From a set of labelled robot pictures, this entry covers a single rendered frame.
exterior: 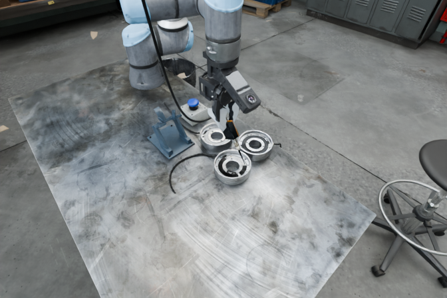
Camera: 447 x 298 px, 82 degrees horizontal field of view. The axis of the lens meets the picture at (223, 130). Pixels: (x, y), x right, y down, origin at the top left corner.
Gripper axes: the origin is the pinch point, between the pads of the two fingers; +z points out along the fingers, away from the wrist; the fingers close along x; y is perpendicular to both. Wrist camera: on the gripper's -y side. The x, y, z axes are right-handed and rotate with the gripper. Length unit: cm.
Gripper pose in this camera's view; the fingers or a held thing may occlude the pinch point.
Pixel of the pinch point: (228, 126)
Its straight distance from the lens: 70.5
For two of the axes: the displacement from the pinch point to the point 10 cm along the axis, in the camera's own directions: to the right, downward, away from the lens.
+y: -6.8, -5.0, 5.3
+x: -7.3, 4.6, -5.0
